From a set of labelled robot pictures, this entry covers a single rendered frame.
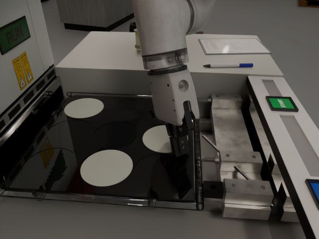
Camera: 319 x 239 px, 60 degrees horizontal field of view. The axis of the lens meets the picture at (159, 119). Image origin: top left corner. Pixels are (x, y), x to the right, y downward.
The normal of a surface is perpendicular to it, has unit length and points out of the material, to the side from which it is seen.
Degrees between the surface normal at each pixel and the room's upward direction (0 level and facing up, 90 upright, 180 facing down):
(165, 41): 72
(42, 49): 90
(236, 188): 0
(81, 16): 90
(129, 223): 0
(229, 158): 0
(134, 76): 90
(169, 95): 86
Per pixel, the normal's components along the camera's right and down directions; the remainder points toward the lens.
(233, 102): -0.08, 0.55
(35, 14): 1.00, 0.05
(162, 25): 0.07, 0.27
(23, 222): 0.00, -0.83
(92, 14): -0.33, 0.52
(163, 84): -0.81, 0.29
